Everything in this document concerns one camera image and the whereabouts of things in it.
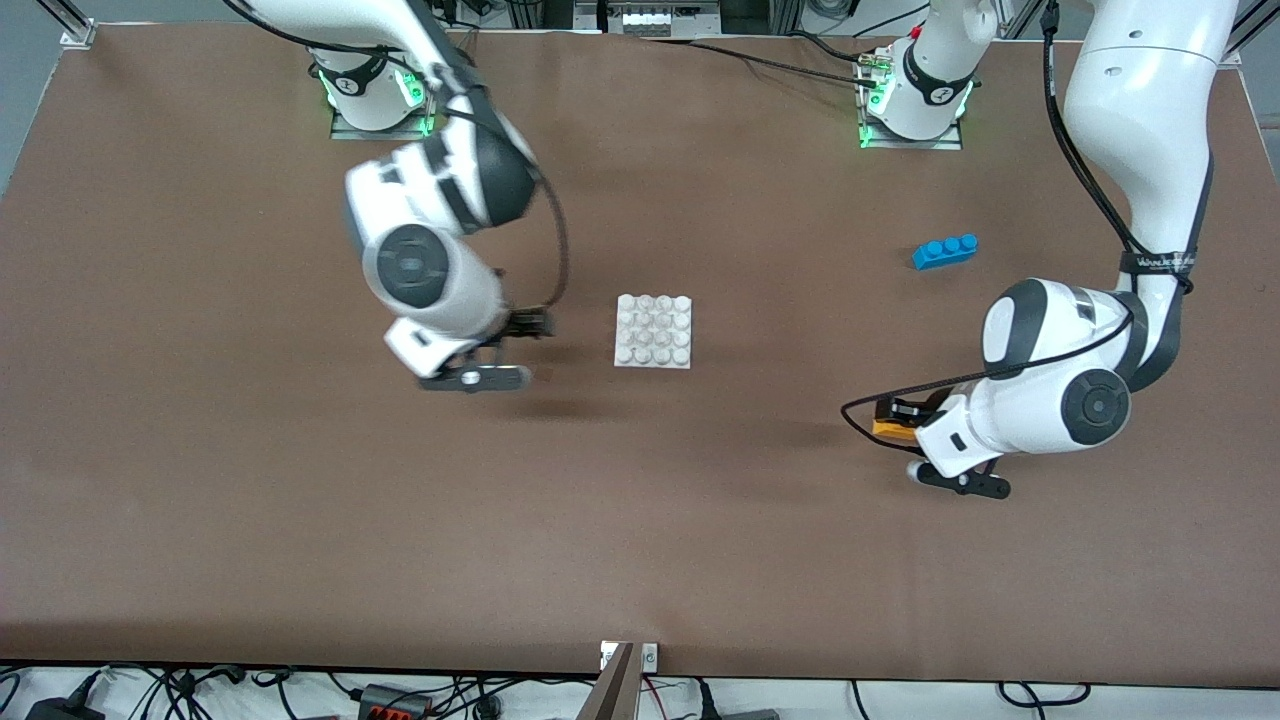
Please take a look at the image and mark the blue three-stud toy block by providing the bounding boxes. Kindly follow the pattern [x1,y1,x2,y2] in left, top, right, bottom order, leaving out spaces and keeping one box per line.
[911,234,980,271]

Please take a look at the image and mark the white socket strip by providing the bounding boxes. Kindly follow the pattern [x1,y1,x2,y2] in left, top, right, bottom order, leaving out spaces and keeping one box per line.
[600,0,723,39]

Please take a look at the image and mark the black orange connector box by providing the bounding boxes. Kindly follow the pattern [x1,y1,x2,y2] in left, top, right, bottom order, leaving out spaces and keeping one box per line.
[358,683,433,720]

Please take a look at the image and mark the black power adapter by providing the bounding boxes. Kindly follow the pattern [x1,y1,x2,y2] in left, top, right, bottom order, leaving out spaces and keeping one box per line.
[25,690,106,720]

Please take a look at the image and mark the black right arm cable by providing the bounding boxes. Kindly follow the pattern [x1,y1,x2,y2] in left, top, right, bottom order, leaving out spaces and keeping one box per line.
[220,0,573,313]

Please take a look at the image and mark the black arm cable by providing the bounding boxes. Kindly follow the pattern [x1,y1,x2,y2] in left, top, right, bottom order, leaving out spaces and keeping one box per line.
[220,0,573,313]
[841,0,1196,446]

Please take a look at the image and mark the white studded base plate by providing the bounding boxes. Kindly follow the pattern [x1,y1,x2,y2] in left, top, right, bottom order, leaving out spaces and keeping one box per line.
[613,294,694,370]

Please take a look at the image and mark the black velcro cable strap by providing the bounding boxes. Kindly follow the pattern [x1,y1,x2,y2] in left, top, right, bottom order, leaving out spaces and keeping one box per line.
[1120,248,1199,278]

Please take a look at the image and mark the black table cable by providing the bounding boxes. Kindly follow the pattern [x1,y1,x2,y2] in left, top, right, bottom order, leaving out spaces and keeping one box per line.
[660,38,871,86]

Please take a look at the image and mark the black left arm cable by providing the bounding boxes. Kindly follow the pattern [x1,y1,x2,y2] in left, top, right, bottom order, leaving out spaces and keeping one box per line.
[841,0,1196,446]

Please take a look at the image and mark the grey camera stand post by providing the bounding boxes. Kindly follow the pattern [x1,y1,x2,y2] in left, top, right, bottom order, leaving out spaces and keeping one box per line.
[577,642,641,720]

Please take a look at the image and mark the aluminium frame post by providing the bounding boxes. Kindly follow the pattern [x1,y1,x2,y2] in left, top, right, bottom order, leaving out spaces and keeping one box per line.
[1225,0,1280,61]
[40,0,98,49]

